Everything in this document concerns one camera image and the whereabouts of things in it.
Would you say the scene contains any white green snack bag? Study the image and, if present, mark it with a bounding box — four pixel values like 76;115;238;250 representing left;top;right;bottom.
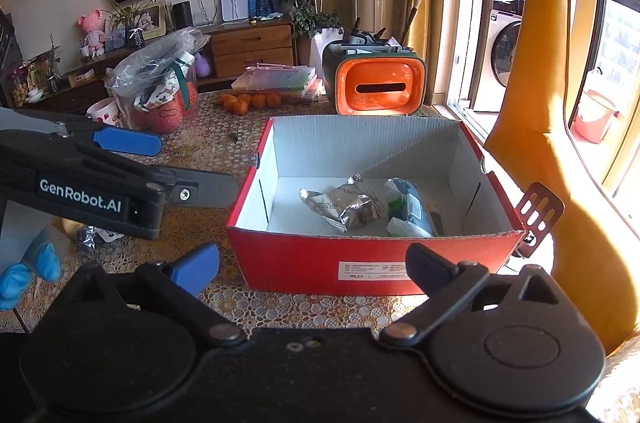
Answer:
384;178;436;239

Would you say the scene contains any bag of dark beads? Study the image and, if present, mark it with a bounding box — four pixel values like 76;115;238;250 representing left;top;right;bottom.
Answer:
75;225;106;254

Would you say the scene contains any silver foil snack packet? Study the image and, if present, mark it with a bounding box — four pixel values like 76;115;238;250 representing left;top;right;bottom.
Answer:
298;174;386;233

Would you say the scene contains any blue gloved left hand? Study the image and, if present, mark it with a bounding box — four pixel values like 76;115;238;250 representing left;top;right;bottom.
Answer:
0;202;72;312

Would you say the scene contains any pink strawberry mug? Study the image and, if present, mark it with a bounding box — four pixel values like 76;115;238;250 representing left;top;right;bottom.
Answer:
87;98;124;127

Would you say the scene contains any clear tub with plastic bag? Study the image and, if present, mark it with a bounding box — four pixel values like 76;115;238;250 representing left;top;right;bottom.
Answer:
105;26;209;134

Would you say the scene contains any orange tangerine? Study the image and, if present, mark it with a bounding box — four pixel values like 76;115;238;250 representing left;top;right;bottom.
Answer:
233;101;248;115
266;94;282;109
220;94;238;111
252;94;267;109

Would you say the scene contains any red cardboard box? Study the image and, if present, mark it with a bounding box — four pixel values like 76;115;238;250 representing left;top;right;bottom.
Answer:
227;115;524;295

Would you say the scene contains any pink pig plush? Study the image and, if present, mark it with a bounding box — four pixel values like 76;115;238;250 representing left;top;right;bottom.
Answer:
77;9;106;58

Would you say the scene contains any purple toy vase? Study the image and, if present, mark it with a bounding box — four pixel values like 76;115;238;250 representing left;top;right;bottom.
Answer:
194;52;213;78

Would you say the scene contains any wooden chair back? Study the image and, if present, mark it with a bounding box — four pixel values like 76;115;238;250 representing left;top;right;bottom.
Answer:
513;182;565;258

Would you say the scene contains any small potted plant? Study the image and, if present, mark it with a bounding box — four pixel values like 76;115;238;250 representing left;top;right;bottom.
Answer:
106;0;156;49

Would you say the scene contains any black speaker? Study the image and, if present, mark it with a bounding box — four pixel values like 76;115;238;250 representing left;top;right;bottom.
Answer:
171;0;193;30

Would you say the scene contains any wooden tv cabinet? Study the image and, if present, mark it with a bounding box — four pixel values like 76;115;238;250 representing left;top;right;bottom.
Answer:
23;16;296;114

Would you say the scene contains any white box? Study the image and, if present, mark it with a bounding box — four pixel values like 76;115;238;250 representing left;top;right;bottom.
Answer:
220;0;250;22

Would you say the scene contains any green orange tissue box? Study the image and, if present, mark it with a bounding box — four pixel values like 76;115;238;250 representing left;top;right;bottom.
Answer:
322;40;426;115

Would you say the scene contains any pink bucket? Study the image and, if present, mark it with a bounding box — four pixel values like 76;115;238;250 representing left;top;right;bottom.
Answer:
573;89;620;144

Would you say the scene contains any washing machine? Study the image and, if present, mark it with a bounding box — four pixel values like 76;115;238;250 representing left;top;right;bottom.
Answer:
470;0;525;113

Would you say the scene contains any photo frame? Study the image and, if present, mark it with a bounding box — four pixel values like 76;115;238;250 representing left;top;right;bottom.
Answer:
136;0;167;42

